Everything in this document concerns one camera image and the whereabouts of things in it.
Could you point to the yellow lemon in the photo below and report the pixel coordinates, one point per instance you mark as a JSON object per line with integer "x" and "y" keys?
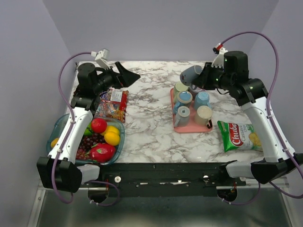
{"x": 111, "y": 128}
{"x": 112, "y": 139}

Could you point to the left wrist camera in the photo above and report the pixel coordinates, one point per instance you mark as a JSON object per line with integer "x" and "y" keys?
{"x": 101, "y": 58}

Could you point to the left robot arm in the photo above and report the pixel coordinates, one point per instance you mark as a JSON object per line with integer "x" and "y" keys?
{"x": 58, "y": 169}

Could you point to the red dragon fruit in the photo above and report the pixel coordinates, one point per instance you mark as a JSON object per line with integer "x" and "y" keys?
{"x": 102, "y": 152}

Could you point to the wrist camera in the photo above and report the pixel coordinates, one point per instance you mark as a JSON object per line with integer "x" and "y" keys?
{"x": 218, "y": 61}
{"x": 101, "y": 58}

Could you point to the orange fruit in bowl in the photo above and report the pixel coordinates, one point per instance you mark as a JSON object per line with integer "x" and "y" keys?
{"x": 54, "y": 142}

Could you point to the yellow lemon lower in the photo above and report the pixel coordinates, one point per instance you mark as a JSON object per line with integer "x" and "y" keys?
{"x": 112, "y": 139}

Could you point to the purple mug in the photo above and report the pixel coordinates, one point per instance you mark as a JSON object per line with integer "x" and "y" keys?
{"x": 194, "y": 90}

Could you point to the grey-blue mug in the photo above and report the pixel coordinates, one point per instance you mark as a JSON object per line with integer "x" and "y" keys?
{"x": 182, "y": 117}

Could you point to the green cassava chips bag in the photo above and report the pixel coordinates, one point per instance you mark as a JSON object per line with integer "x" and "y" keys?
{"x": 239, "y": 136}

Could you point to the green fruit in bowl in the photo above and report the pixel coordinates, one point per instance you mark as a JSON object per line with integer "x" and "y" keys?
{"x": 88, "y": 131}

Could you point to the yellow lemon upper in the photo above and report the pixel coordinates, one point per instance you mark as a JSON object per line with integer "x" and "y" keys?
{"x": 111, "y": 128}

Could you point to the blue butterfly mug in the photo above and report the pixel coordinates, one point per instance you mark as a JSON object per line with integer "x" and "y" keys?
{"x": 183, "y": 98}

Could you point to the pink tray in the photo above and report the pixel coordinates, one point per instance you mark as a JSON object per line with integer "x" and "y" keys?
{"x": 192, "y": 127}

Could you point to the red candy bag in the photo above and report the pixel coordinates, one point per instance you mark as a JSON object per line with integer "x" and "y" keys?
{"x": 113, "y": 104}

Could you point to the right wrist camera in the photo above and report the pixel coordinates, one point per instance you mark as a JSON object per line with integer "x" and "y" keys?
{"x": 218, "y": 61}

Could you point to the light blue faceted mug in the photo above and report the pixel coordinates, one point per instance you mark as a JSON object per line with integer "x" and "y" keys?
{"x": 202, "y": 99}

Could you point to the purple grapes in bowl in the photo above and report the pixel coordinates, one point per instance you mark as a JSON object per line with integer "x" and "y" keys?
{"x": 86, "y": 143}

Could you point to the cream mug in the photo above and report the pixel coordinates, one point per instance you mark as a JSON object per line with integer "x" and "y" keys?
{"x": 203, "y": 116}

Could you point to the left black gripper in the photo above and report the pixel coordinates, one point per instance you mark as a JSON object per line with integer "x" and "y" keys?
{"x": 127, "y": 78}

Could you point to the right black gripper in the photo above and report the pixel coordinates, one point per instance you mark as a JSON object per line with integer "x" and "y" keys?
{"x": 202, "y": 81}

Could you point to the light green mug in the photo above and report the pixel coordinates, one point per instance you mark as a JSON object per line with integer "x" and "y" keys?
{"x": 178, "y": 87}

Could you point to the teal plastic fruit bowl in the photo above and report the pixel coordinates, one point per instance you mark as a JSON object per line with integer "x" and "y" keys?
{"x": 119, "y": 125}

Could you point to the dark blue-grey mug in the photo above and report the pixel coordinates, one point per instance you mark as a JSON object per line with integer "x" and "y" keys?
{"x": 191, "y": 73}

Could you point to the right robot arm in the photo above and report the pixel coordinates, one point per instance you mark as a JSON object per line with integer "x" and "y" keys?
{"x": 229, "y": 71}

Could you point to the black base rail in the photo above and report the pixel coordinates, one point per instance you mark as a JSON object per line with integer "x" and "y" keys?
{"x": 164, "y": 179}

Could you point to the red apple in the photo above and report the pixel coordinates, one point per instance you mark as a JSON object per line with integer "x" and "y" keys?
{"x": 98, "y": 125}

